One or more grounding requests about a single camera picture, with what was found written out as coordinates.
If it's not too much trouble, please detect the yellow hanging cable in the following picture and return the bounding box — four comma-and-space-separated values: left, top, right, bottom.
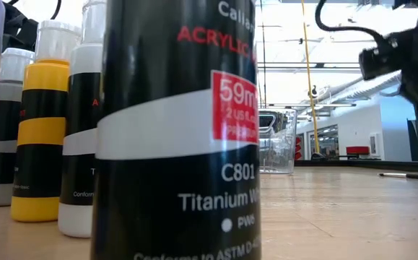
300, 0, 322, 160

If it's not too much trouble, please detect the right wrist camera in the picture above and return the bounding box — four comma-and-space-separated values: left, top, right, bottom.
358, 30, 416, 81

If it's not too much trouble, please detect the black panel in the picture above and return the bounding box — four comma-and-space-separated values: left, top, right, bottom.
406, 118, 418, 163

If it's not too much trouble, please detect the white paint bottle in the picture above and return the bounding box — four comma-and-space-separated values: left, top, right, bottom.
57, 0, 105, 239
90, 0, 262, 260

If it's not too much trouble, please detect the grey paint bottle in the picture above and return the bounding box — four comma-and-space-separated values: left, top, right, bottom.
0, 48, 36, 207

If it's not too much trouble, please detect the red cabinet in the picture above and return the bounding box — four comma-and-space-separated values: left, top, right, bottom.
345, 145, 371, 157

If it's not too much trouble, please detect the clear plastic bin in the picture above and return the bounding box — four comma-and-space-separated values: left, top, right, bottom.
258, 107, 298, 175

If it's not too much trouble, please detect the black camera cable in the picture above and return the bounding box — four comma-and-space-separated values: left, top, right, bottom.
315, 0, 386, 41

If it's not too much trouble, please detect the black aluminium table frame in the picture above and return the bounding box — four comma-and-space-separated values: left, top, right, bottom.
294, 160, 418, 175

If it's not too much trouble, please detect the black hanging cable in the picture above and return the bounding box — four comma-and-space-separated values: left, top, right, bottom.
258, 0, 267, 108

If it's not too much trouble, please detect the yellow paint bottle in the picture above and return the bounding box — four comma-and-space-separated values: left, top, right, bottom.
10, 19, 83, 222

